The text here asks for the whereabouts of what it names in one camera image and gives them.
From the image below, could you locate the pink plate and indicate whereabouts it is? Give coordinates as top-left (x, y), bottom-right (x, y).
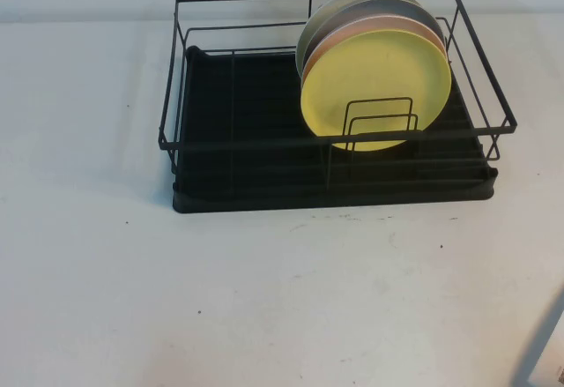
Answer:
top-left (301, 24), bottom-right (449, 85)

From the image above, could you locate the yellow plate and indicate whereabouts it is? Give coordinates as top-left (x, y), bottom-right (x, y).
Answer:
top-left (300, 48), bottom-right (454, 153)

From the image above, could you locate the grey plate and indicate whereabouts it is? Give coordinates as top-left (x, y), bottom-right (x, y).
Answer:
top-left (308, 0), bottom-right (444, 48)

